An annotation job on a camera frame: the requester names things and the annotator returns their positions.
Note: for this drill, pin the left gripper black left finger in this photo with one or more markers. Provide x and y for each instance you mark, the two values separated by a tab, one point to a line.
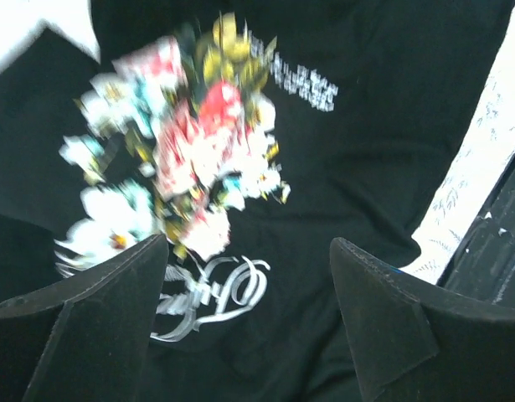
84	338

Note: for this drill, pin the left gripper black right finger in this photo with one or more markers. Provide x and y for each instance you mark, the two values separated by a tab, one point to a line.
413	341

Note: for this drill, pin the black floral print t-shirt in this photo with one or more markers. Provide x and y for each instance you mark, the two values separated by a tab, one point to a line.
250	134

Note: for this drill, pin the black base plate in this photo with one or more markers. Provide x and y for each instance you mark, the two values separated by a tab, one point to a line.
483	266

